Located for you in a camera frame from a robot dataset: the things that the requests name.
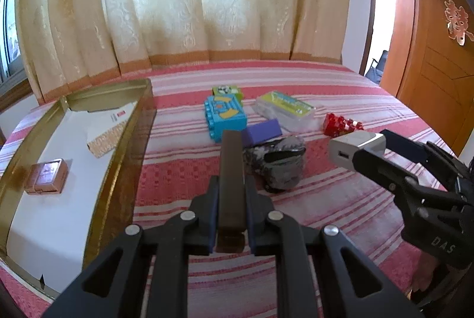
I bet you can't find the red double happiness decoration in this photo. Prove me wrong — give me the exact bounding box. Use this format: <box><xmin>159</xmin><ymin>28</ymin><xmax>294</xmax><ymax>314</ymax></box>
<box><xmin>444</xmin><ymin>0</ymin><xmax>473</xmax><ymax>46</ymax></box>

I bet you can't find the clear dental floss box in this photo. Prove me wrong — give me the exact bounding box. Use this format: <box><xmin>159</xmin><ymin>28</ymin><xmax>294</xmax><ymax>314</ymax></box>
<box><xmin>253</xmin><ymin>91</ymin><xmax>316</xmax><ymax>132</ymax></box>

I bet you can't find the dark chair in doorway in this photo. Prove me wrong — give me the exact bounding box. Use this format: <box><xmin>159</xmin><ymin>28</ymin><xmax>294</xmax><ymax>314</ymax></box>
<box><xmin>365</xmin><ymin>50</ymin><xmax>388</xmax><ymax>85</ymax></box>

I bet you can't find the dark brown rectangular bar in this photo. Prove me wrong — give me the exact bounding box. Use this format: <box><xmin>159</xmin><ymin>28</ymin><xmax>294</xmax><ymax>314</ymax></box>
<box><xmin>216</xmin><ymin>130</ymin><xmax>247</xmax><ymax>254</ymax></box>

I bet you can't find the green toy block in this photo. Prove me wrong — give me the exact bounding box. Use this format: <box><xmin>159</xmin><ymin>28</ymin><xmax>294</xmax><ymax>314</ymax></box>
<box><xmin>212</xmin><ymin>86</ymin><xmax>244</xmax><ymax>102</ymax></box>

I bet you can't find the white paper tray liner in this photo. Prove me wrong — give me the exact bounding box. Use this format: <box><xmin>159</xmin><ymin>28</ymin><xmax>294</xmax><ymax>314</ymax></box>
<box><xmin>7</xmin><ymin>102</ymin><xmax>136</xmax><ymax>293</ymax></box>

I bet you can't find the window with frame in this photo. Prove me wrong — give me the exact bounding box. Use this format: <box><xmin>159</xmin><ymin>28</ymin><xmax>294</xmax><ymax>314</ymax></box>
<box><xmin>1</xmin><ymin>0</ymin><xmax>26</xmax><ymax>94</ymax></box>

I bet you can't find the cream patterned curtain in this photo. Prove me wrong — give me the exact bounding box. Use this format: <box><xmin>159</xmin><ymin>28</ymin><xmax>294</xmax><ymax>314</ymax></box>
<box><xmin>15</xmin><ymin>0</ymin><xmax>350</xmax><ymax>103</ymax></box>

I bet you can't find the orange wooden door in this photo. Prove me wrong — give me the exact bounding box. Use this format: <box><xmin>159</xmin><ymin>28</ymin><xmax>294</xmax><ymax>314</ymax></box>
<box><xmin>382</xmin><ymin>0</ymin><xmax>473</xmax><ymax>154</ymax></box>

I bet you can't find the red toy brick piece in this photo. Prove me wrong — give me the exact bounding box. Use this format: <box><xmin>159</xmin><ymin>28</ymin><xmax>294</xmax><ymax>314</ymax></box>
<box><xmin>323</xmin><ymin>113</ymin><xmax>364</xmax><ymax>138</ymax></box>

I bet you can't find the purple rectangular block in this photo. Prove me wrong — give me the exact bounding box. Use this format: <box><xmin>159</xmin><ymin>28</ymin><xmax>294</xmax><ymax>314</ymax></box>
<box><xmin>241</xmin><ymin>119</ymin><xmax>282</xmax><ymax>147</ymax></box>

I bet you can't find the black plastic wrapped object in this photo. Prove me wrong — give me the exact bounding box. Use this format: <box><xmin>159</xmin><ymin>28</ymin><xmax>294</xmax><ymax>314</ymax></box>
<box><xmin>243</xmin><ymin>135</ymin><xmax>306</xmax><ymax>194</ymax></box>

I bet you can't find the person's right hand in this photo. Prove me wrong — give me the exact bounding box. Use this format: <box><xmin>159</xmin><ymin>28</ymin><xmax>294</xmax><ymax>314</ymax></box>
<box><xmin>409</xmin><ymin>251</ymin><xmax>450</xmax><ymax>304</ymax></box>

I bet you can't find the blue toy block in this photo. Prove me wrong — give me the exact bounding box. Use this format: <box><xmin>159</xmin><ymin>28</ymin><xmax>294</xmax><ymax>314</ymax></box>
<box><xmin>204</xmin><ymin>94</ymin><xmax>247</xmax><ymax>142</ymax></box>

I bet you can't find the gold tin tray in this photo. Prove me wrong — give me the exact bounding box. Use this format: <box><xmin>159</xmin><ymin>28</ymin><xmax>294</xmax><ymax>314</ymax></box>
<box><xmin>1</xmin><ymin>79</ymin><xmax>156</xmax><ymax>300</ymax></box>

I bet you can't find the small copper box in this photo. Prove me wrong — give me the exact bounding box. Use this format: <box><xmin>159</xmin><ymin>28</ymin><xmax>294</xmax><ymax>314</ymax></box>
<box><xmin>23</xmin><ymin>158</ymin><xmax>68</xmax><ymax>195</ymax></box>

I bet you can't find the white usb charger block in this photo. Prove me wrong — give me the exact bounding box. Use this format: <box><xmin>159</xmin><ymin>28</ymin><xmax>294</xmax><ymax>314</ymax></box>
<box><xmin>329</xmin><ymin>130</ymin><xmax>386</xmax><ymax>171</ymax></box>

